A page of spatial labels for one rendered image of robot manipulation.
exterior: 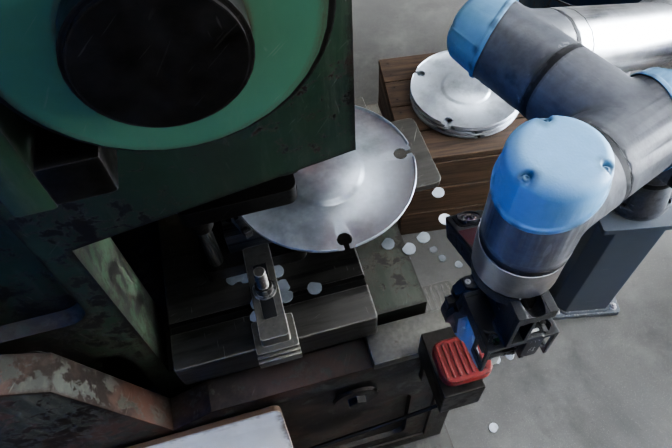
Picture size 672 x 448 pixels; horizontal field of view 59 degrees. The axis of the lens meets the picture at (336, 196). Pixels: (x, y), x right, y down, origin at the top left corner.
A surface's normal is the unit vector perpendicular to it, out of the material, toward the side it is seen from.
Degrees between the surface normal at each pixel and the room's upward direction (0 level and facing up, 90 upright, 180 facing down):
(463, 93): 0
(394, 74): 0
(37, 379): 31
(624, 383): 0
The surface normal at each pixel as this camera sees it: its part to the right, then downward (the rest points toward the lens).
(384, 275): -0.04, -0.57
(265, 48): 0.26, 0.78
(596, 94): -0.44, -0.25
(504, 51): -0.65, 0.02
